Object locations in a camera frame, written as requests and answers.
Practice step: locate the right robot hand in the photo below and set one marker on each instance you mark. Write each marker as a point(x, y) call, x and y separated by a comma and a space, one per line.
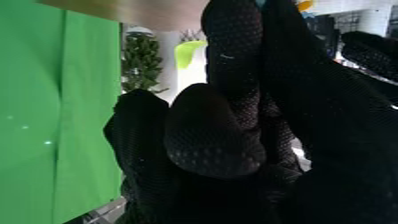
point(285, 150)

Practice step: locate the green plant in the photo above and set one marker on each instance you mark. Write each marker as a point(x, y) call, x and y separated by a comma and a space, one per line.
point(142, 63)

